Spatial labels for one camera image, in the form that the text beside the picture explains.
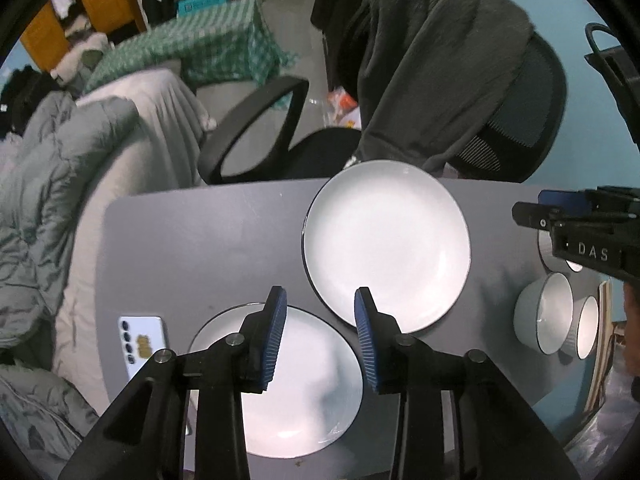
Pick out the white crumpled clothing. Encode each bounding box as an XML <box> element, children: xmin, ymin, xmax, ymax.
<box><xmin>50</xmin><ymin>32</ymin><xmax>112</xmax><ymax>87</ymax></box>

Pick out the grey leaf-patterned blanket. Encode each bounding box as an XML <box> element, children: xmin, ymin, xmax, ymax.
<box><xmin>0</xmin><ymin>362</ymin><xmax>101</xmax><ymax>480</ymax></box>

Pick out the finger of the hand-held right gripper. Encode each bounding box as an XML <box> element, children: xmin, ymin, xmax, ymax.
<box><xmin>538</xmin><ymin>186</ymin><xmax>640</xmax><ymax>221</ymax></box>
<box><xmin>512</xmin><ymin>201</ymin><xmax>557</xmax><ymax>233</ymax></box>

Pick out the grey bed sheet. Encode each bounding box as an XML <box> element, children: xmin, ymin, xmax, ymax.
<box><xmin>52</xmin><ymin>67</ymin><xmax>219</xmax><ymax>386</ymax></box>

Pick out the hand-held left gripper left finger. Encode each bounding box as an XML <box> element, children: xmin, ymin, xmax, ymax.
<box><xmin>57</xmin><ymin>285</ymin><xmax>288</xmax><ymax>480</ymax></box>

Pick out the clear plastic bag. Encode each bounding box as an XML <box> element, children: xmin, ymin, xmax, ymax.
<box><xmin>564</xmin><ymin>375</ymin><xmax>640</xmax><ymax>461</ymax></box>

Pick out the light wooden frame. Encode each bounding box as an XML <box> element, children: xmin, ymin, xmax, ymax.
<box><xmin>584</xmin><ymin>280</ymin><xmax>617</xmax><ymax>412</ymax></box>

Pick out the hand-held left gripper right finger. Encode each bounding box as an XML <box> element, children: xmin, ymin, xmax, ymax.
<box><xmin>354</xmin><ymin>286</ymin><xmax>581</xmax><ymax>480</ymax></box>

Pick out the person's right forearm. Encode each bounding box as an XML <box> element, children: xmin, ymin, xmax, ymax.
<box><xmin>622</xmin><ymin>280</ymin><xmax>640</xmax><ymax>377</ymax></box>

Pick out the white ribbed dark-rimmed bowl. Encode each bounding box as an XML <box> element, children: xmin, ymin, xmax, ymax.
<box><xmin>564</xmin><ymin>295</ymin><xmax>601</xmax><ymax>361</ymax></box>
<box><xmin>513</xmin><ymin>272</ymin><xmax>575</xmax><ymax>356</ymax></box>

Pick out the grey puffy duvet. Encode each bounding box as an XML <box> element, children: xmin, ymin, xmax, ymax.
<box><xmin>0</xmin><ymin>92</ymin><xmax>142</xmax><ymax>352</ymax></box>

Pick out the green checked cloth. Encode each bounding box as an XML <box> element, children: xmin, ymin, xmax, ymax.
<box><xmin>82</xmin><ymin>0</ymin><xmax>297</xmax><ymax>97</ymax></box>

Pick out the orange packet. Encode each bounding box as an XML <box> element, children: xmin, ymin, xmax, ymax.
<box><xmin>326</xmin><ymin>87</ymin><xmax>362</xmax><ymax>129</ymax></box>

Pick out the black hanging garment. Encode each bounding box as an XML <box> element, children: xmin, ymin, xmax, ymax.
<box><xmin>310</xmin><ymin>0</ymin><xmax>373</xmax><ymax>100</ymax></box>

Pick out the white smartphone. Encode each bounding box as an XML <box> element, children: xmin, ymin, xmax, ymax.
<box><xmin>117</xmin><ymin>316</ymin><xmax>171</xmax><ymax>384</ymax></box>

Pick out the white dark-rimmed deep plate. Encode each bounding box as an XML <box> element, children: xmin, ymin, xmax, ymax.
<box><xmin>537</xmin><ymin>230</ymin><xmax>586</xmax><ymax>274</ymax></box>

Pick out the black clothing pile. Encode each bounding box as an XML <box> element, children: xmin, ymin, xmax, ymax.
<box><xmin>0</xmin><ymin>67</ymin><xmax>67</xmax><ymax>137</ymax></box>

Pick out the dark grey fleece jacket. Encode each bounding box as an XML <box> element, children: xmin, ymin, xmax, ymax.
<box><xmin>345</xmin><ymin>0</ymin><xmax>534</xmax><ymax>177</ymax></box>

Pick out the black office chair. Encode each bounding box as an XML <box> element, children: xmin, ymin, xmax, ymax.
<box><xmin>199</xmin><ymin>30</ymin><xmax>569</xmax><ymax>186</ymax></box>

